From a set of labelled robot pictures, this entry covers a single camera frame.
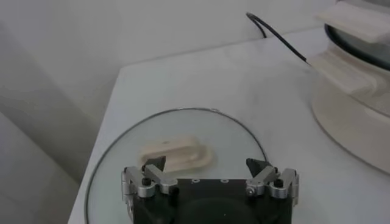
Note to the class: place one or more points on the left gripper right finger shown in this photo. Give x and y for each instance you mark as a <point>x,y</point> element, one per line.
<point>263,178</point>

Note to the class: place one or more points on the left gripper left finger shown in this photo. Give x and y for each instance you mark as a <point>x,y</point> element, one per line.
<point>158,176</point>

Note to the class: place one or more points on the cream electric cooker base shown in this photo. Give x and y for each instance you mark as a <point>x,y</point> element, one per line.
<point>350,121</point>

